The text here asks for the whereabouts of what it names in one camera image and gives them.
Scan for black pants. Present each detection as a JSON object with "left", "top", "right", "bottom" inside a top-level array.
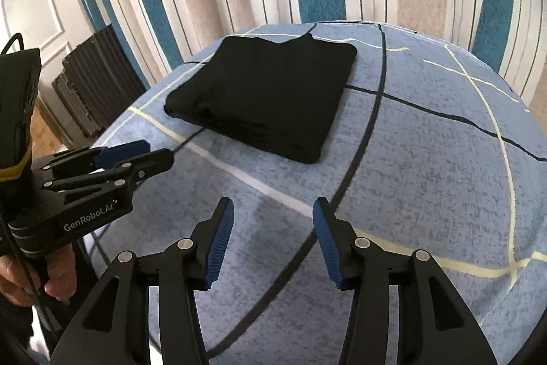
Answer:
[{"left": 164, "top": 33, "right": 357, "bottom": 164}]

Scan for dark radiator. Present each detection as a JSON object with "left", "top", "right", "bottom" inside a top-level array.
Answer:
[{"left": 52, "top": 25, "right": 146, "bottom": 139}]

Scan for person's left hand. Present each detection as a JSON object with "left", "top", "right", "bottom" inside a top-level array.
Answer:
[{"left": 0, "top": 242, "right": 78, "bottom": 308}]

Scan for black cable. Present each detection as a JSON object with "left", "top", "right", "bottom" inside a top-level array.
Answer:
[{"left": 0, "top": 32, "right": 65, "bottom": 332}]

